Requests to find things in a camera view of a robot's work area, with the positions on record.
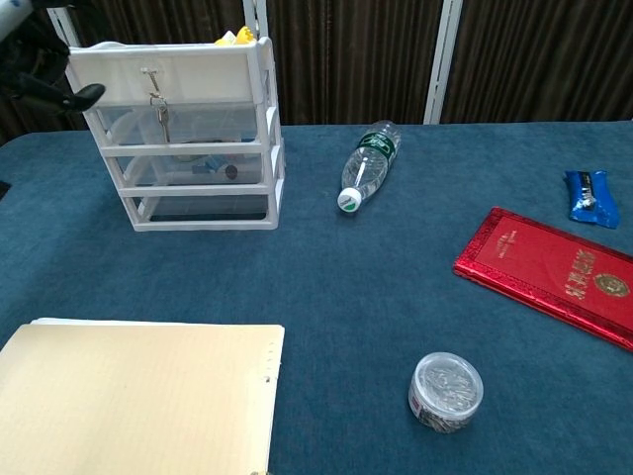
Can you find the white plastic drawer unit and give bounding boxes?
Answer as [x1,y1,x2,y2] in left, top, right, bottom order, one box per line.
[63,35,287,234]

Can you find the red certificate folder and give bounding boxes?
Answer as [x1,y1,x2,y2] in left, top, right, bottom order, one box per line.
[453,206,633,353]

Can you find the pale yellow loose-leaf notepad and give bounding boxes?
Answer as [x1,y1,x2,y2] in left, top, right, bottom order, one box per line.
[0,318,287,475]

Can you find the round clear pin box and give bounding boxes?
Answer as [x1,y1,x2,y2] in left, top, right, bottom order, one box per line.
[407,351,485,435]

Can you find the dark brown curtain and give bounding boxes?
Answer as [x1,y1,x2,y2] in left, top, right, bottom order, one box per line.
[0,0,633,145]

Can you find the clear plastic water bottle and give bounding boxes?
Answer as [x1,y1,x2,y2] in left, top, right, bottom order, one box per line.
[336,119,403,215]

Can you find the blue foil snack packet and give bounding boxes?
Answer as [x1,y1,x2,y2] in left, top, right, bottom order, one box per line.
[564,169,621,230]

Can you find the white metal frame post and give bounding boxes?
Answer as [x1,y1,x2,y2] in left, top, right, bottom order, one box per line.
[241,0,271,41]
[423,0,464,126]
[46,6,81,48]

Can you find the small metal adhesive hook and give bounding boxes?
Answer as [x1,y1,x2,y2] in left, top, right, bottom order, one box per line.
[140,67,162,98]

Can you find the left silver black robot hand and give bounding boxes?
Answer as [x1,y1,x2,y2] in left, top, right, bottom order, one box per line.
[0,10,107,118]

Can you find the yellow plastic toy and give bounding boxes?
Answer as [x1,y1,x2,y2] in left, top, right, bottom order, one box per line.
[214,25,256,48]

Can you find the small silver keys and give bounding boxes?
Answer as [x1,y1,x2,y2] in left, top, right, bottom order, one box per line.
[148,91,172,145]

